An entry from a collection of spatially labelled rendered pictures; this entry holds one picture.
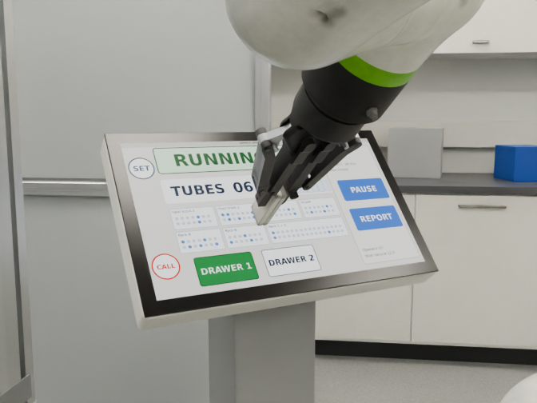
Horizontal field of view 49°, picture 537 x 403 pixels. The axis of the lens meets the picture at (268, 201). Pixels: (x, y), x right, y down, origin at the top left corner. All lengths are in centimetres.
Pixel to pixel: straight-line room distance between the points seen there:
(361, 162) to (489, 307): 208
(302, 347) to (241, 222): 27
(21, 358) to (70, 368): 132
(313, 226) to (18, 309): 52
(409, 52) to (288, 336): 65
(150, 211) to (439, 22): 55
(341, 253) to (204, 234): 23
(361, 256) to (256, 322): 21
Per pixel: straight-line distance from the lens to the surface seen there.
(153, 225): 89
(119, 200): 90
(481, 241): 303
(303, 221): 98
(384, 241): 104
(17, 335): 62
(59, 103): 181
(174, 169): 95
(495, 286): 310
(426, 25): 47
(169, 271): 85
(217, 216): 92
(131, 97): 172
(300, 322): 106
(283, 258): 92
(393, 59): 52
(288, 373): 108
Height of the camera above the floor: 122
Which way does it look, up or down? 8 degrees down
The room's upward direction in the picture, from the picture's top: straight up
